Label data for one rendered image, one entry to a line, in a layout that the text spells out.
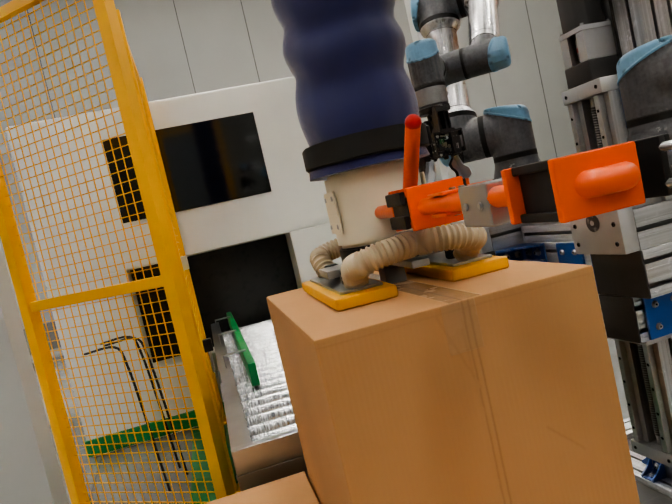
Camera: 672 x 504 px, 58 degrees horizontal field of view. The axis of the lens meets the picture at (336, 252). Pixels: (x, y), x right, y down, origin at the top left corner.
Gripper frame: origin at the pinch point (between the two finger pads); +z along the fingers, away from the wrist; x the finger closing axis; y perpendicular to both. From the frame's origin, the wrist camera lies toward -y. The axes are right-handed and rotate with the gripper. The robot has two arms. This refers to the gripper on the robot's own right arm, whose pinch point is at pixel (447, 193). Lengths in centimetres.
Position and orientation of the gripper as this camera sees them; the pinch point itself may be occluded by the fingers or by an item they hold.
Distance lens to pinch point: 146.6
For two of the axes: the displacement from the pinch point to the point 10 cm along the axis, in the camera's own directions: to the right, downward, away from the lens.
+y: 2.1, 0.0, -9.8
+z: 2.2, 9.8, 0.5
